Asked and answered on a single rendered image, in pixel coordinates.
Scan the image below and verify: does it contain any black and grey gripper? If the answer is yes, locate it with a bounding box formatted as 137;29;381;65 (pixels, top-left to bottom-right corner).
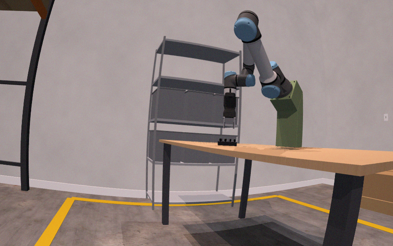
223;88;236;128

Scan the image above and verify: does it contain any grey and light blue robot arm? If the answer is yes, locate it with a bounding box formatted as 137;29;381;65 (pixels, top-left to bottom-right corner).
224;10;292;99

